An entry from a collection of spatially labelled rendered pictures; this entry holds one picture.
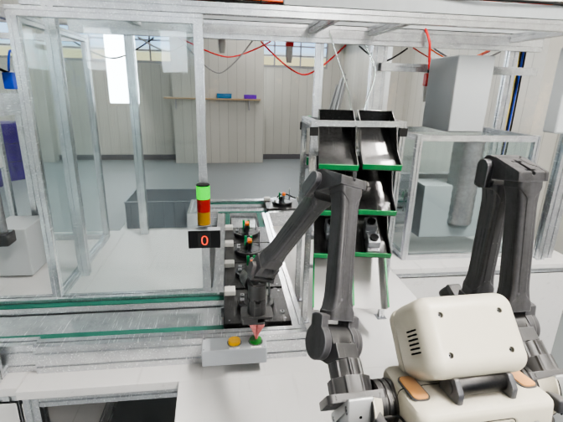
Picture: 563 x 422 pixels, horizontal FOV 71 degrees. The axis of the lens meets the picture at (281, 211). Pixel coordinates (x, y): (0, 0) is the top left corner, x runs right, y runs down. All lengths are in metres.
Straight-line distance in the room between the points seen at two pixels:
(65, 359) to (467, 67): 2.15
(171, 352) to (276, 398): 0.39
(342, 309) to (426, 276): 1.45
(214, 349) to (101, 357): 0.38
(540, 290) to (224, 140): 7.69
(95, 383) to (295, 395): 0.63
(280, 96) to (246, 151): 1.57
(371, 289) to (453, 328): 0.77
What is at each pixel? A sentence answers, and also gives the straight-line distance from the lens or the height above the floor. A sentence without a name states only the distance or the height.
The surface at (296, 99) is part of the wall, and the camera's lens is 9.98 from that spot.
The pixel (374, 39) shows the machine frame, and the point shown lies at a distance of 2.51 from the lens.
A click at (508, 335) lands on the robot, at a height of 1.34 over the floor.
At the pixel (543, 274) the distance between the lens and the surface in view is 2.70.
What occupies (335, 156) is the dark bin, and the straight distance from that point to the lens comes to 1.39.
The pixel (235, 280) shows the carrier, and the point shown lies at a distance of 1.74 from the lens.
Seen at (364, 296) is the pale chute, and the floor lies 1.02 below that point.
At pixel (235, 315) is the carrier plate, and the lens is 1.50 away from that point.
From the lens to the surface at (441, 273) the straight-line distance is 2.35.
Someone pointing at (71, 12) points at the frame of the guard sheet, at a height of 1.97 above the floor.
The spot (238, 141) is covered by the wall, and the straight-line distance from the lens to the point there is 9.37.
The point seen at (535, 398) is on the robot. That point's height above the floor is 1.24.
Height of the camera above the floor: 1.77
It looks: 18 degrees down
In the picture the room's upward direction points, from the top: 2 degrees clockwise
